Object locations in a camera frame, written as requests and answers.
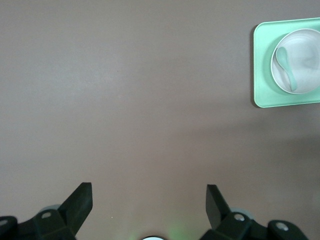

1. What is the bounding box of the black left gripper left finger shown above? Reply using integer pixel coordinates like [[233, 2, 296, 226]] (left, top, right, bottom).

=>
[[0, 182, 94, 240]]

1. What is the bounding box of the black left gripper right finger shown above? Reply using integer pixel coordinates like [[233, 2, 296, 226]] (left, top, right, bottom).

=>
[[199, 184, 308, 240]]

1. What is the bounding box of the round white plate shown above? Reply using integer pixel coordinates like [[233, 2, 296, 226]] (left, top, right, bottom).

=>
[[270, 28, 320, 95]]

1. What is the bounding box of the light green rectangular tray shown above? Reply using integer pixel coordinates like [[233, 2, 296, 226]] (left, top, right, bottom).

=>
[[251, 16, 320, 109]]

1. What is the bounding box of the teal plastic spoon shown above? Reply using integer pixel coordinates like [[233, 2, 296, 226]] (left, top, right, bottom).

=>
[[275, 46, 299, 92]]

